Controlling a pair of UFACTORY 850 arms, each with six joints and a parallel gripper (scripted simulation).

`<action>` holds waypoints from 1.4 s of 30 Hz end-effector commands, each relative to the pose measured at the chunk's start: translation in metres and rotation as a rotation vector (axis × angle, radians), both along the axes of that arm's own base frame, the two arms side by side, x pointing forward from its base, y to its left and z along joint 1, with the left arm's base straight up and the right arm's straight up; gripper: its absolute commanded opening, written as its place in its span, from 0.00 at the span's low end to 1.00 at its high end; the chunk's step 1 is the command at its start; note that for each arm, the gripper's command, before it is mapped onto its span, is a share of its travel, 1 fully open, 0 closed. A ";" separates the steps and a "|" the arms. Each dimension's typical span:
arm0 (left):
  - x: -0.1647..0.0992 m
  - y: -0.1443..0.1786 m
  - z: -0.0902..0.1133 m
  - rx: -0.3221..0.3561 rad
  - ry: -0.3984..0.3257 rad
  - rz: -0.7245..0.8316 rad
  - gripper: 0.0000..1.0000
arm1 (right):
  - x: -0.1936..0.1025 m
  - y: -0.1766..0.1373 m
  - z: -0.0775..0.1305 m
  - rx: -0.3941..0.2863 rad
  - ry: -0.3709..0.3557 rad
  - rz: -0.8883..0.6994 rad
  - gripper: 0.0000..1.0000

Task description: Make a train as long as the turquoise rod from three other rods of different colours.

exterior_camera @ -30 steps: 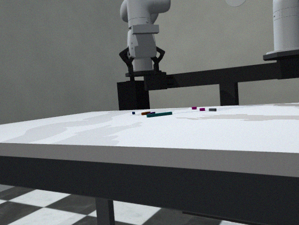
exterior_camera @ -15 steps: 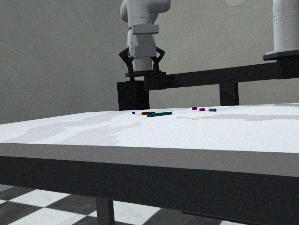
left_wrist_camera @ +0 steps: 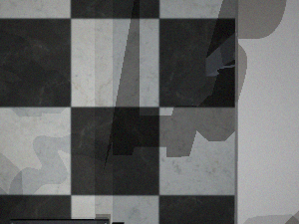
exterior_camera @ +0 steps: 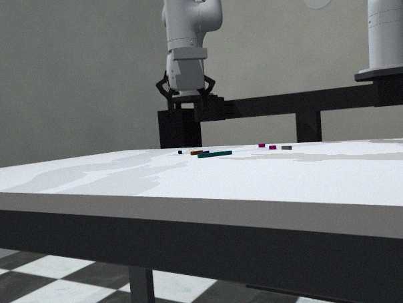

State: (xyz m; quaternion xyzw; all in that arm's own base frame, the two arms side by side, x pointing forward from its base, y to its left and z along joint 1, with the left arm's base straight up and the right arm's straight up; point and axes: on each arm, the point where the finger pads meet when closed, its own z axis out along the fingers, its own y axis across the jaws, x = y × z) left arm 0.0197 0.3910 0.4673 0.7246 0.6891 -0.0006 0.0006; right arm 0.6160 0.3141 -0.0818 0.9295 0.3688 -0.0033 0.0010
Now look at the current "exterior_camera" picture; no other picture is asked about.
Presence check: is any turquoise rod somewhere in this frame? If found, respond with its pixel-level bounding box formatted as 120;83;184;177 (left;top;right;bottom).
197;150;232;158

